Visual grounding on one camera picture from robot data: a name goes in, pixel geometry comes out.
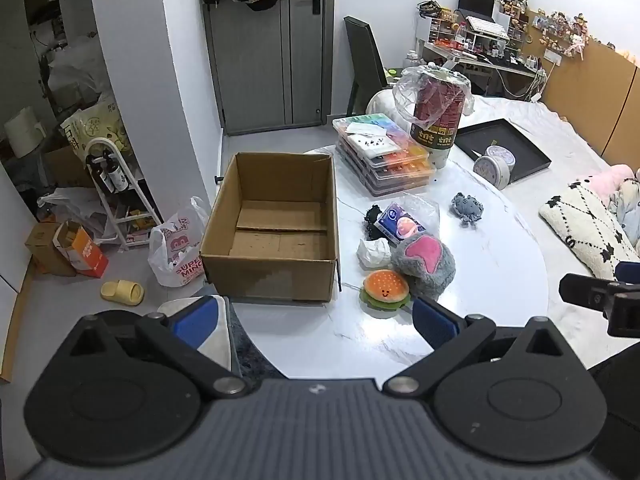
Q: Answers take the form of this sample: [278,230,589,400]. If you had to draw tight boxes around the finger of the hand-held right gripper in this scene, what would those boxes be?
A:
[614,260,640,285]
[559,272,640,339]

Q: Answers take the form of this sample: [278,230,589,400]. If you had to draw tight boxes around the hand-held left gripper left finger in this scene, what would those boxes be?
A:
[65,296,249,401]

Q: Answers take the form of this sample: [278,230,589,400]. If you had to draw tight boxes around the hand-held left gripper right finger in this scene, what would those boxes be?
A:
[382,296,571,401]

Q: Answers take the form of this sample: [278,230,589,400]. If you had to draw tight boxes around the burger plush toy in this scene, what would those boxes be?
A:
[360,269,412,317]

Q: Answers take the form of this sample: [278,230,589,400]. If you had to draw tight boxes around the white soft wad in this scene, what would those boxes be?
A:
[356,237,393,271]

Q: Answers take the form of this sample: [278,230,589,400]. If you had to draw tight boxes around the brown cardboard box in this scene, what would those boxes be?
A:
[200,152,342,303]

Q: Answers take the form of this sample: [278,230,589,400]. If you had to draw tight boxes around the blue snack packet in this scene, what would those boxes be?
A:
[375,202,426,246]

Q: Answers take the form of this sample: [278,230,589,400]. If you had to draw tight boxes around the black lace trim piece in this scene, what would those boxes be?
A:
[362,205,384,241]

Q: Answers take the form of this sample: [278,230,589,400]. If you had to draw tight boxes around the grey crab plush toy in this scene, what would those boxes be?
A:
[450,192,485,228]

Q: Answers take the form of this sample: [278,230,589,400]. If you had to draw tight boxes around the blue white cushion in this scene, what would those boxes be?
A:
[157,295,242,377]

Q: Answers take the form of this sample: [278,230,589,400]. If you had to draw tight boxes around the light grey cloth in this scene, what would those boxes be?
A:
[610,180,640,247]

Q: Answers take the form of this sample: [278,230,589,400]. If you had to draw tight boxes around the white pillow black diamond pattern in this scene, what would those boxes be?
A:
[539,180,640,281]

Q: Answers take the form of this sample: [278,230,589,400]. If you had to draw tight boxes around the dark seat cushion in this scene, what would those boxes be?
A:
[227,297,289,381]

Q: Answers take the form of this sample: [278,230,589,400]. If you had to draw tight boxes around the white plastic bag red print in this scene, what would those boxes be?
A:
[148,196,211,288]

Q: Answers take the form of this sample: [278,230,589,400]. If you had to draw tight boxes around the yellow slipper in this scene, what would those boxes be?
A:
[100,280,145,305]

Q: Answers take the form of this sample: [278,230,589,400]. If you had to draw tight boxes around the pink plush toy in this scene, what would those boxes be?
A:
[575,164,640,202]

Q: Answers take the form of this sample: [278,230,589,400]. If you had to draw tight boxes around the clear plastic wrapper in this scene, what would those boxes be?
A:
[395,194,441,237]

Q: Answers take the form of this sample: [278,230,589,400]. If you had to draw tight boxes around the orange carton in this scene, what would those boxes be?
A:
[54,220,110,278]

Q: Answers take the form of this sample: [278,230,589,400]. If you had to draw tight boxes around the colourful bead organizer box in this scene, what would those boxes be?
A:
[340,155,436,197]
[332,115,432,163]
[336,145,435,181]

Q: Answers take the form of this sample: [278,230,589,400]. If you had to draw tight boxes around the white metal rack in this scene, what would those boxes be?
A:
[84,137,164,251]

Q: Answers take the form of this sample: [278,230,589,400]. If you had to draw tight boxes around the black flat tray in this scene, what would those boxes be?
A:
[454,119,552,184]

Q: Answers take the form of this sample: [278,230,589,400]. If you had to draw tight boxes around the round patterned tin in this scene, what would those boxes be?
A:
[472,145,516,191]

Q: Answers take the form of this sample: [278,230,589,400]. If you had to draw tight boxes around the small cardboard box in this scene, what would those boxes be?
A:
[25,222,64,277]

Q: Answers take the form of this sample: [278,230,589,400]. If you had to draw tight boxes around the dark glass bottles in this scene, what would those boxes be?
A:
[95,157,131,194]

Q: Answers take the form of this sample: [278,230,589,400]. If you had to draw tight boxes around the wooden headboard panel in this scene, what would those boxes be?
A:
[542,10,640,161]

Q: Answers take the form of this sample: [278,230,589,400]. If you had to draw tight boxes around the white bead packet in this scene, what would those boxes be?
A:
[346,121,401,154]

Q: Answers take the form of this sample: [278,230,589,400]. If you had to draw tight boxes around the tall red paper bucket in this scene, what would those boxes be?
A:
[410,71,469,171]

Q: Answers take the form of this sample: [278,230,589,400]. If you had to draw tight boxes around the yellow printed bag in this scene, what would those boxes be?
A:
[60,100,134,161]

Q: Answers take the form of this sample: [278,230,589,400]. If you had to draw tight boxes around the clear plastic bag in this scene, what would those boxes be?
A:
[392,65,475,129]

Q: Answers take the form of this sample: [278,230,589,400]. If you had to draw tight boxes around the white desk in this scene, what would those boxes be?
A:
[422,40,551,97]

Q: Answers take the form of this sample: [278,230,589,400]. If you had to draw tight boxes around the row of small figurines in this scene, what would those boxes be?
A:
[530,7,590,61]

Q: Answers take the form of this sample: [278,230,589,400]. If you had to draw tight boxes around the white round appliance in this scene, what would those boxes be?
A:
[5,107,48,159]

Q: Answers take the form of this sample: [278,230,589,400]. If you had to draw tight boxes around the grey door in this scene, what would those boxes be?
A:
[202,0,336,136]

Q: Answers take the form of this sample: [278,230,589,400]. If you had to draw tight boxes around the black chair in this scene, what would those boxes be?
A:
[343,16,390,116]

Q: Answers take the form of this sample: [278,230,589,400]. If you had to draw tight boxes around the white keyboard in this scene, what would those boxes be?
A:
[465,16,509,41]

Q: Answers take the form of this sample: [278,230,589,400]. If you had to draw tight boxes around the small drawer organizer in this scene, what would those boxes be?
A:
[415,10,461,46]

